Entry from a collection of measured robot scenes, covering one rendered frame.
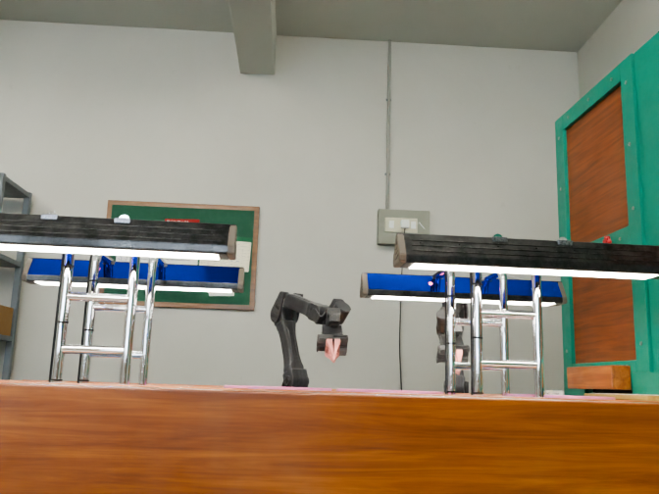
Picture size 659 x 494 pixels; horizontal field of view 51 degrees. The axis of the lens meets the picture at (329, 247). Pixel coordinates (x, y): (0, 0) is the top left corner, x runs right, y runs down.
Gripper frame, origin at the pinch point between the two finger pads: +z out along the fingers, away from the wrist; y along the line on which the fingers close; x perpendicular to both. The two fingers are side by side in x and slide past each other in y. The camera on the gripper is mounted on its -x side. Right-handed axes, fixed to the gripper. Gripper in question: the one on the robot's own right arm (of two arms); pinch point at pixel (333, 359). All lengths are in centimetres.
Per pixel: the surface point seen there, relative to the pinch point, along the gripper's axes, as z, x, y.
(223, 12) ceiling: -266, -58, -57
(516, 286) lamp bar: 2, -31, 53
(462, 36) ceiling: -272, -52, 95
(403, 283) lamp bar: 3.0, -31.1, 18.2
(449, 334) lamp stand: 24.1, -28.2, 28.1
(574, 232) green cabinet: -36, -32, 85
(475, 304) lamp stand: 39, -48, 28
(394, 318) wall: -166, 96, 55
